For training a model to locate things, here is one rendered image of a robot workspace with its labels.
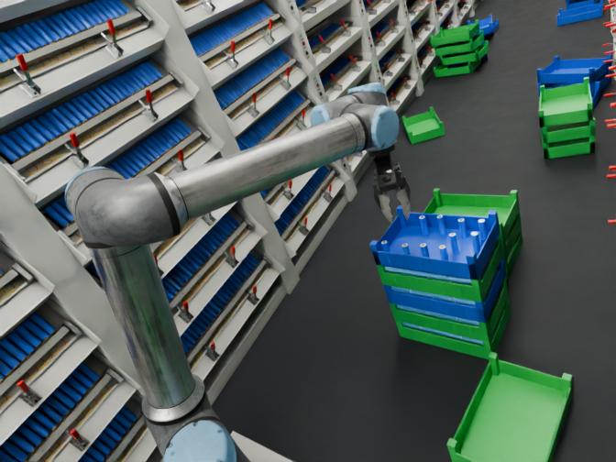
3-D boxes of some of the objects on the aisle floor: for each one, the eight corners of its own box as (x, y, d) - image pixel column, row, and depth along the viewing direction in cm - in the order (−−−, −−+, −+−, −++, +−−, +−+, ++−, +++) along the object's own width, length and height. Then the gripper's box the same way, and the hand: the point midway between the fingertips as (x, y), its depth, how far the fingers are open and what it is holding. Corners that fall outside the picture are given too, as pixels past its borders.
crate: (400, 336, 147) (394, 320, 143) (423, 295, 159) (419, 279, 155) (492, 361, 128) (489, 343, 124) (511, 312, 140) (509, 293, 136)
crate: (539, 504, 96) (536, 486, 92) (451, 461, 109) (445, 444, 105) (573, 394, 112) (572, 375, 108) (493, 368, 126) (489, 351, 122)
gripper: (401, 138, 121) (418, 210, 127) (362, 149, 124) (380, 218, 130) (401, 144, 113) (420, 219, 119) (359, 156, 116) (379, 228, 122)
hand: (398, 218), depth 122 cm, fingers open, 3 cm apart
